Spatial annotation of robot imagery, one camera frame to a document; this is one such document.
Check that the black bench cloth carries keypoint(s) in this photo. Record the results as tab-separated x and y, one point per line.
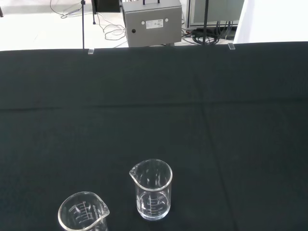
154	115

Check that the grey metal control box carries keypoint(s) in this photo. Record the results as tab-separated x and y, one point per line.
154	29

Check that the clear cloth clip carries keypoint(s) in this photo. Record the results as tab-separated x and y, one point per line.
91	51
231	46

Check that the thick black stand pole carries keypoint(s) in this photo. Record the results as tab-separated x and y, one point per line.
206	21

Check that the thin black tripod pole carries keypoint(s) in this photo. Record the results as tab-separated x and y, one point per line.
83	29

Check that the grey cabinet panel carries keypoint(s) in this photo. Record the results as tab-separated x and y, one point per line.
216	10

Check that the white sheet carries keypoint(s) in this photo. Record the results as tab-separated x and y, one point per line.
272	21

